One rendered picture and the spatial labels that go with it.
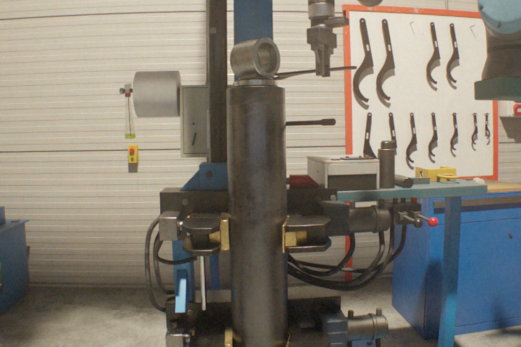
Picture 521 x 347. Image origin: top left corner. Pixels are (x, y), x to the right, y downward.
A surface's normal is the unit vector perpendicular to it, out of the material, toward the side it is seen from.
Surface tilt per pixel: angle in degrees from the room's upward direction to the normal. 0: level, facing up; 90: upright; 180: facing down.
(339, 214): 90
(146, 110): 139
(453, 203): 90
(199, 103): 90
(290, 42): 90
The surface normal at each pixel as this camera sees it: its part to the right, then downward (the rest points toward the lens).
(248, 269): -0.33, 0.03
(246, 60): -0.66, 0.18
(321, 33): 0.83, 0.00
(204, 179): 0.09, 0.02
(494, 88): -0.99, 0.02
